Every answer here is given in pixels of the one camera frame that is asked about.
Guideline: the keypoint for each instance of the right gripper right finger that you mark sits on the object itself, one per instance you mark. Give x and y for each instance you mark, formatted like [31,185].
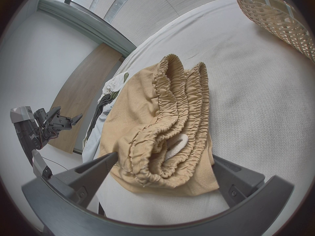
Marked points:
[238,183]

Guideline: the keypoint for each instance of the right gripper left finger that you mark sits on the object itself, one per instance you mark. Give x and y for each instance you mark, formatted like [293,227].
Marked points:
[83,181]

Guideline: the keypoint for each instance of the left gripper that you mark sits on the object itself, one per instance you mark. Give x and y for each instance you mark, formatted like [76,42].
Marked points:
[62,123]

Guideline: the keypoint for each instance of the tan shorts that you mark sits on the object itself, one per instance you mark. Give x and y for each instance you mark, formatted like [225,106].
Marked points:
[137,107]

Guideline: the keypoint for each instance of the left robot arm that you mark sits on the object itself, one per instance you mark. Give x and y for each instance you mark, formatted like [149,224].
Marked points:
[24,136]

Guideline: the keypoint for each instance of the pale blue garment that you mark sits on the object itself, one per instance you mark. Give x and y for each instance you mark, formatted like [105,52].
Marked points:
[94,136]

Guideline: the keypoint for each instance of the black garment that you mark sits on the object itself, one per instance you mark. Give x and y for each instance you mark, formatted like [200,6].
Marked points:
[98,112]

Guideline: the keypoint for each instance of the white garment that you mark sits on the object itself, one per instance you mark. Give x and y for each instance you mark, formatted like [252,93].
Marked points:
[114,83]

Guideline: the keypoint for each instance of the green garment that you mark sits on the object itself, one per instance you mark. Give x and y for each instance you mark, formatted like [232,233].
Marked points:
[125,75]

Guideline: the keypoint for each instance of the bed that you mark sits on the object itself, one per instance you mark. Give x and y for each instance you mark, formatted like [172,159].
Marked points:
[246,107]

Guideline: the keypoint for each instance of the round woven basket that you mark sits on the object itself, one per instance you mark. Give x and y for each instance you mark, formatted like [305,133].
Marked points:
[283,21]

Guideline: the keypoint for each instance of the blue-green curtain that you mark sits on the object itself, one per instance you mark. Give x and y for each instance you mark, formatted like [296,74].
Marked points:
[86,21]

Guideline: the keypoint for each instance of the window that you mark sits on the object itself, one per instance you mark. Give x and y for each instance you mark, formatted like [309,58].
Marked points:
[160,8]

